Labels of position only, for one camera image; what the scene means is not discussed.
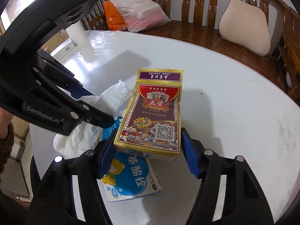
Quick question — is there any white tissue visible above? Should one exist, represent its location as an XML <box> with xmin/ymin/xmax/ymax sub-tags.
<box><xmin>53</xmin><ymin>80</ymin><xmax>131</xmax><ymax>158</ymax></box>

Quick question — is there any blue cartoon medicine box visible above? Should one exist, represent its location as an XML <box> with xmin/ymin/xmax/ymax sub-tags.
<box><xmin>97</xmin><ymin>115</ymin><xmax>163</xmax><ymax>202</ymax></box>

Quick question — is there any playing card box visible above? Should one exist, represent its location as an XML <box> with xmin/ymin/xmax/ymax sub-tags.
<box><xmin>114</xmin><ymin>69</ymin><xmax>184</xmax><ymax>161</ymax></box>

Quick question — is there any person's left hand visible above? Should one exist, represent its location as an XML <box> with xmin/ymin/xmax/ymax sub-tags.
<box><xmin>0</xmin><ymin>108</ymin><xmax>13</xmax><ymax>139</ymax></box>

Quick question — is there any long white box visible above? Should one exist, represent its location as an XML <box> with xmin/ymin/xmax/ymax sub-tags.
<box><xmin>50</xmin><ymin>38</ymin><xmax>75</xmax><ymax>61</ymax></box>

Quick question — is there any white paper towel roll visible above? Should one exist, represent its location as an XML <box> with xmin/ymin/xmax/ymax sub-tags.
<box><xmin>66</xmin><ymin>21</ymin><xmax>86</xmax><ymax>44</ymax></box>

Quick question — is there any orange bag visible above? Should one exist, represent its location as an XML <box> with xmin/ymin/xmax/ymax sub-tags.
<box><xmin>103</xmin><ymin>1</ymin><xmax>127</xmax><ymax>31</ymax></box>

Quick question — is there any translucent white plastic bag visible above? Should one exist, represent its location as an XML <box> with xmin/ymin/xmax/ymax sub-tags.
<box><xmin>109</xmin><ymin>0</ymin><xmax>171</xmax><ymax>33</ymax></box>

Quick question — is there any beige cushion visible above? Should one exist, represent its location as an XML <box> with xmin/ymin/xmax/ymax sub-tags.
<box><xmin>219</xmin><ymin>0</ymin><xmax>271</xmax><ymax>56</ymax></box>

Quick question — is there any wooden armchair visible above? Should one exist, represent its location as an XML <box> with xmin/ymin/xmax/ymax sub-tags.
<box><xmin>276</xmin><ymin>7</ymin><xmax>299</xmax><ymax>104</ymax></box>

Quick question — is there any long wooden bench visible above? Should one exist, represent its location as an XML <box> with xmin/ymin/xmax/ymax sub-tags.
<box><xmin>88</xmin><ymin>0</ymin><xmax>289</xmax><ymax>92</ymax></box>

